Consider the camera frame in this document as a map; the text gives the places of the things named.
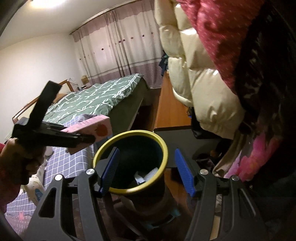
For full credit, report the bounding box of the wooden curtain rod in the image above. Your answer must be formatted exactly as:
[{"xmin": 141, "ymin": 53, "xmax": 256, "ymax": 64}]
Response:
[{"xmin": 69, "ymin": 1, "xmax": 158, "ymax": 36}]

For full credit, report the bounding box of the pink and white curtain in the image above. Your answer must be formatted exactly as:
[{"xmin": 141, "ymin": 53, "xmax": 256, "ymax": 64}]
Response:
[{"xmin": 70, "ymin": 6, "xmax": 167, "ymax": 88}]

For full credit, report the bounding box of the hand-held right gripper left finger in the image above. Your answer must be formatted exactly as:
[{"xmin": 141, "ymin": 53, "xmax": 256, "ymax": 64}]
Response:
[{"xmin": 22, "ymin": 147, "xmax": 121, "ymax": 241}]

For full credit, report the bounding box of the cream puffer jacket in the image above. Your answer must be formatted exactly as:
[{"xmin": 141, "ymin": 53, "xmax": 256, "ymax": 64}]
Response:
[{"xmin": 154, "ymin": 0, "xmax": 245, "ymax": 139}]

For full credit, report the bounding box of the wooden bed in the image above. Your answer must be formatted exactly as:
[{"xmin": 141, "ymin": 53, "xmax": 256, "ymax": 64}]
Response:
[{"xmin": 11, "ymin": 74, "xmax": 153, "ymax": 130}]

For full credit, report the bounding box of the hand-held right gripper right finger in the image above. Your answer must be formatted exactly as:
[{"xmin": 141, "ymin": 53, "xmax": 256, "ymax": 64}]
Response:
[{"xmin": 174, "ymin": 148, "xmax": 270, "ymax": 241}]

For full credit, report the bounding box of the black garment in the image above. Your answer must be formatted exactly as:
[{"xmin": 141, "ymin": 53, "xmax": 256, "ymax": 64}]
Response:
[{"xmin": 236, "ymin": 0, "xmax": 296, "ymax": 197}]

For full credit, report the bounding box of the brown pillow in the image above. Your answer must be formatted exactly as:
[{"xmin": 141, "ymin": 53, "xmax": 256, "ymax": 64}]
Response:
[{"xmin": 55, "ymin": 92, "xmax": 73, "ymax": 100}]

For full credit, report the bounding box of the pink carton box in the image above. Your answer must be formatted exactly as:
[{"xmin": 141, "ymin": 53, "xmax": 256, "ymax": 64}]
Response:
[{"xmin": 62, "ymin": 115, "xmax": 111, "ymax": 155}]

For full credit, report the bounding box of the yellow rimmed dark trash bin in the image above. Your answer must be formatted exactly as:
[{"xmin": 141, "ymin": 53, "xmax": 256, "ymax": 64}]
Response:
[{"xmin": 93, "ymin": 130, "xmax": 173, "ymax": 217}]

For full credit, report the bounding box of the green checked duvet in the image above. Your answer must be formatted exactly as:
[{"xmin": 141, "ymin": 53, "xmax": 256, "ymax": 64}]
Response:
[{"xmin": 43, "ymin": 74, "xmax": 142, "ymax": 122}]

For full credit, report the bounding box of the blue checked tablecloth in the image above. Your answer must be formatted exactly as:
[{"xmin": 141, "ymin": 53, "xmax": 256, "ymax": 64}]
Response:
[{"xmin": 7, "ymin": 113, "xmax": 97, "ymax": 214}]

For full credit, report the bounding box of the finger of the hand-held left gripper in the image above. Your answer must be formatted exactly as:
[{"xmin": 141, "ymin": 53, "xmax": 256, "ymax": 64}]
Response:
[
  {"xmin": 45, "ymin": 130, "xmax": 96, "ymax": 149},
  {"xmin": 41, "ymin": 123, "xmax": 70, "ymax": 133}
]

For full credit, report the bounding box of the red quilted jacket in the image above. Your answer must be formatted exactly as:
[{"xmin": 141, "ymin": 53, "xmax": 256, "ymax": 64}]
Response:
[{"xmin": 178, "ymin": 0, "xmax": 262, "ymax": 98}]

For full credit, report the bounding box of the white paper piece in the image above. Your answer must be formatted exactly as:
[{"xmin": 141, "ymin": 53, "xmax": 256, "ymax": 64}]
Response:
[{"xmin": 134, "ymin": 171, "xmax": 146, "ymax": 185}]

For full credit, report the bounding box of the person's left hand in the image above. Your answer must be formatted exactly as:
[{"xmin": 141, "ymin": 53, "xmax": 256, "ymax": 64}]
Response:
[{"xmin": 0, "ymin": 138, "xmax": 46, "ymax": 178}]

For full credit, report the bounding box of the pink floral cloth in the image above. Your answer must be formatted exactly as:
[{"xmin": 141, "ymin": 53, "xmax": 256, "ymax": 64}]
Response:
[{"xmin": 228, "ymin": 131, "xmax": 296, "ymax": 183}]

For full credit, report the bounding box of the large white paper bowl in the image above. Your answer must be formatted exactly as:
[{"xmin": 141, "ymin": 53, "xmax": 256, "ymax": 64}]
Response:
[{"xmin": 20, "ymin": 175, "xmax": 45, "ymax": 207}]

